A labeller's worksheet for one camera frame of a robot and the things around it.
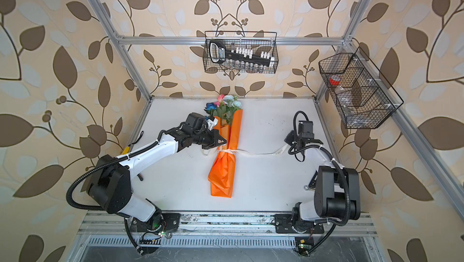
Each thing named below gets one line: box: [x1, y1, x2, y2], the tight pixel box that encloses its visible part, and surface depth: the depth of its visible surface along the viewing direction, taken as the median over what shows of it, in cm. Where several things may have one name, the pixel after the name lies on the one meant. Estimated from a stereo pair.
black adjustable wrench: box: [308, 170, 319, 189], surface depth 86 cm
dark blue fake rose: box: [206, 102, 217, 112], surface depth 110 cm
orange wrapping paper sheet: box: [207, 109, 243, 199], surface depth 88 cm
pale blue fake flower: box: [222, 94, 243, 109], surface depth 114 cm
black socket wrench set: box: [208, 39, 276, 68], surface depth 85 cm
